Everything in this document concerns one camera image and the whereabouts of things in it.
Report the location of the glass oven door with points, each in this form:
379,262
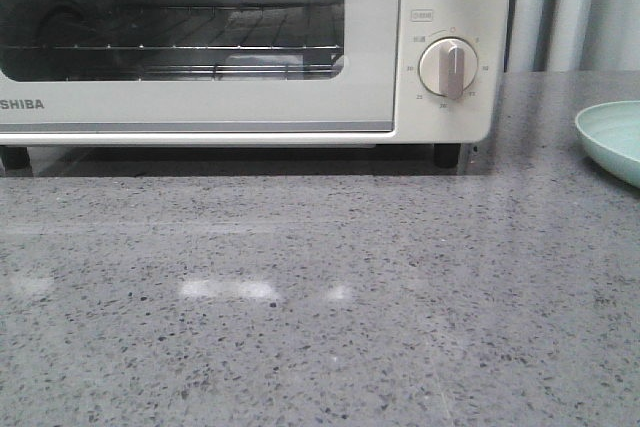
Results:
360,98

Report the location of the black right oven foot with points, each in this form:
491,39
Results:
446,155

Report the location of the black oven foot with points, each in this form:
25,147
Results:
16,161
446,155

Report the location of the white Toshiba toaster oven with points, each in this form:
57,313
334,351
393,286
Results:
420,117

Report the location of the black left oven foot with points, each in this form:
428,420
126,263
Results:
16,161

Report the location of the lower timer knob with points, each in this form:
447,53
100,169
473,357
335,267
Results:
448,67

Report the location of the light green plate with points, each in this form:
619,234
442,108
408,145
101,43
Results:
609,134

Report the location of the grey curtain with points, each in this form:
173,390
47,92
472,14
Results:
570,35

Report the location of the wire oven rack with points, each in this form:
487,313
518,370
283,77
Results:
171,43

